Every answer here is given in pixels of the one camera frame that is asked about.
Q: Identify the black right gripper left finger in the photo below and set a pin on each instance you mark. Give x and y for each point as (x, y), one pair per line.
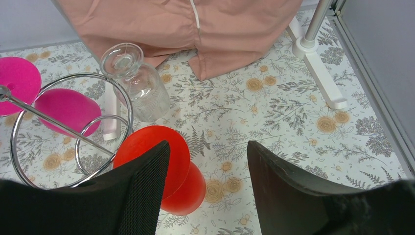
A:
(123, 201)

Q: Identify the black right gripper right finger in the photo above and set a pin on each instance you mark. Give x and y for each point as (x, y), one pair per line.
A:
(292, 201)

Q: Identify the pink wine glass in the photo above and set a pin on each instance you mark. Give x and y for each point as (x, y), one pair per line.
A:
(69, 107)

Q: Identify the chrome wine glass rack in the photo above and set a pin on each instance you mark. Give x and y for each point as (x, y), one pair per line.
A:
(5, 95)

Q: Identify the red wine glass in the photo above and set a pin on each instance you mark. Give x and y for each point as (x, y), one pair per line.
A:
(185, 186)

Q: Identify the clear wine glass back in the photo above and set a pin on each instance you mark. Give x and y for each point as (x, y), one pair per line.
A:
(125, 64)

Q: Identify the white clothes stand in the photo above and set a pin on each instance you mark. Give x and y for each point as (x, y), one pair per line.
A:
(305, 47)

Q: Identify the pink shorts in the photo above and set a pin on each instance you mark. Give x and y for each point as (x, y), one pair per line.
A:
(227, 34)

